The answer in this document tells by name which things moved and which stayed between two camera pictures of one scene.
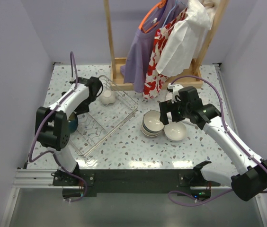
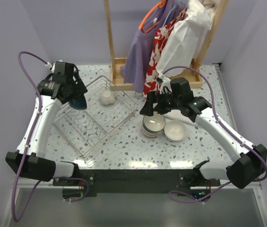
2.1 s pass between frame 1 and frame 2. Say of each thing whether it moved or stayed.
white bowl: stayed
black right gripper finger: moved
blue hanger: stayed
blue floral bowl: moved
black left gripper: moved
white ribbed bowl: stayed
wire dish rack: stayed
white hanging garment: stayed
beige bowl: stayed
